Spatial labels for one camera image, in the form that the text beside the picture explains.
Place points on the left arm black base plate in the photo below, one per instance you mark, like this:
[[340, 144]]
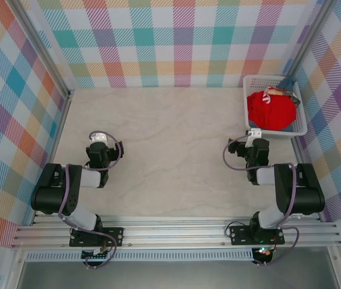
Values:
[[116, 236]]

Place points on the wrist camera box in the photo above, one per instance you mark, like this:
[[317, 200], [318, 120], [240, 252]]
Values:
[[255, 133], [98, 137]]

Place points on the aluminium frame post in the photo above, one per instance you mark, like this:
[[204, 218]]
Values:
[[41, 45], [309, 30]]

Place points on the aluminium rail beam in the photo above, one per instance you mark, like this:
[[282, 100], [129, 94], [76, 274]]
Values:
[[173, 233]]

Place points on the white plastic basket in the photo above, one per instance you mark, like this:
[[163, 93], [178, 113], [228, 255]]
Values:
[[258, 81]]

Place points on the red t-shirt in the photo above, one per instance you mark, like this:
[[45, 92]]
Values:
[[273, 111]]

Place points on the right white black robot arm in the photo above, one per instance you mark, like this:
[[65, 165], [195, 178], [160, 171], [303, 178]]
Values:
[[306, 195]]

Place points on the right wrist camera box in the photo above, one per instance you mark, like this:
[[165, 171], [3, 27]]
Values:
[[255, 133]]

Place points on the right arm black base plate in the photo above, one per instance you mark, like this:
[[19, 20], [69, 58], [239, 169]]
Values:
[[236, 236]]

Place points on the blue t-shirt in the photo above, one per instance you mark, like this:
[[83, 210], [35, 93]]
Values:
[[288, 82]]

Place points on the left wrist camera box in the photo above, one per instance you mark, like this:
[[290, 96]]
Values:
[[98, 137]]

